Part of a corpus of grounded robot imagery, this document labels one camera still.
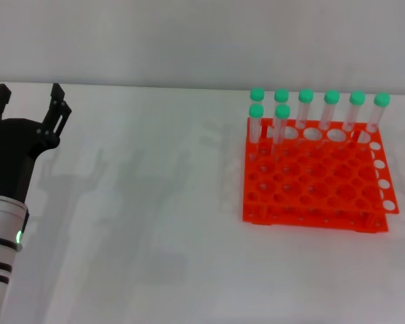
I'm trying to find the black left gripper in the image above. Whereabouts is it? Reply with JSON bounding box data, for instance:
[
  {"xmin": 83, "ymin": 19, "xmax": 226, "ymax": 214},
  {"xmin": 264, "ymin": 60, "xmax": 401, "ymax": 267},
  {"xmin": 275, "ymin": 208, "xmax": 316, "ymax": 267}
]
[{"xmin": 0, "ymin": 82, "xmax": 73, "ymax": 207}]

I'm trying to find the clear test tube green cap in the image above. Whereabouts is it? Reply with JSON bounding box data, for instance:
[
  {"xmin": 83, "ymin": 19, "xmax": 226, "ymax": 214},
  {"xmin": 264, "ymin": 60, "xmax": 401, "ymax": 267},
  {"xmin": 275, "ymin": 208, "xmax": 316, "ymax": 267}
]
[
  {"xmin": 248, "ymin": 103, "xmax": 265, "ymax": 159},
  {"xmin": 318, "ymin": 90, "xmax": 341, "ymax": 131},
  {"xmin": 250, "ymin": 86, "xmax": 266, "ymax": 112},
  {"xmin": 271, "ymin": 103, "xmax": 291, "ymax": 159},
  {"xmin": 366, "ymin": 92, "xmax": 392, "ymax": 134},
  {"xmin": 273, "ymin": 88, "xmax": 290, "ymax": 107},
  {"xmin": 342, "ymin": 90, "xmax": 367, "ymax": 132},
  {"xmin": 295, "ymin": 88, "xmax": 315, "ymax": 131}
]

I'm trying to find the orange test tube rack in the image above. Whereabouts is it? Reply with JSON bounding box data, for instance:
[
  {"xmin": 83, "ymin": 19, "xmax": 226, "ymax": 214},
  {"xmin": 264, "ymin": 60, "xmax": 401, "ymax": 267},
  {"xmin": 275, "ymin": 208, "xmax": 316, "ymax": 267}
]
[{"xmin": 241, "ymin": 116, "xmax": 401, "ymax": 234}]

